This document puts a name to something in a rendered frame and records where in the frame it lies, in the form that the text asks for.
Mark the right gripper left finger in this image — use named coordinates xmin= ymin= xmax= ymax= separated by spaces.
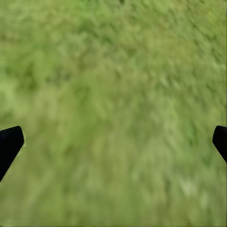
xmin=0 ymin=126 xmax=24 ymax=182

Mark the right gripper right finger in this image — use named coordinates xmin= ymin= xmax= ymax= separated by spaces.
xmin=212 ymin=126 xmax=227 ymax=163

